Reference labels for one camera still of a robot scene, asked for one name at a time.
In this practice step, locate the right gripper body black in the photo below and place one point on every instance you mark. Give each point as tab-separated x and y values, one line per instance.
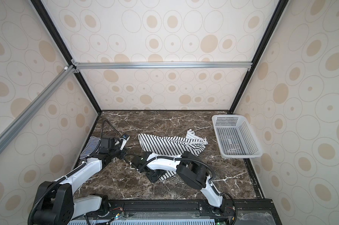
136	162

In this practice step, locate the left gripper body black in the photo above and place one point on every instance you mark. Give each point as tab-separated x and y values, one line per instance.
119	153

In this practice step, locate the blue white striped tank top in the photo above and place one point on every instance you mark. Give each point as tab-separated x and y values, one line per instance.
91	147

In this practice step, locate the black white striped tank top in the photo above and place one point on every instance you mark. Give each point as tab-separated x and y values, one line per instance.
173	145

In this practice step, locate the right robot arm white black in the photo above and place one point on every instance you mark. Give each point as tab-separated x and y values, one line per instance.
194	173

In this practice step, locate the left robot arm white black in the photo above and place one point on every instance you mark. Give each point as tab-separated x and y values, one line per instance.
54	203

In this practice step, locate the white plastic laundry basket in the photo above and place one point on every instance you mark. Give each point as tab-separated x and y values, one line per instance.
235	137

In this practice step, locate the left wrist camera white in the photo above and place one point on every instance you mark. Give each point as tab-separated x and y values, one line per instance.
123	140

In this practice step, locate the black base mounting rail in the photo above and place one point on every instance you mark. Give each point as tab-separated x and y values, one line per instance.
185	212

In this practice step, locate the horizontal aluminium back rail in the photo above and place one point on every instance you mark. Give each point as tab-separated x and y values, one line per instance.
163	65

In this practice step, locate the diagonal aluminium left rail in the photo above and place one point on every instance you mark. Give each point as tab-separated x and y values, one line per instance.
21	121

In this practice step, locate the left black corner post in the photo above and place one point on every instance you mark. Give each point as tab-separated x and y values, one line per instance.
54	33

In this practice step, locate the black corner post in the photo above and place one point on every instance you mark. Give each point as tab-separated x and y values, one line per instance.
278	12
54	33

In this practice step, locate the right black corner post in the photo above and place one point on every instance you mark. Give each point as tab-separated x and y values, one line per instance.
278	12

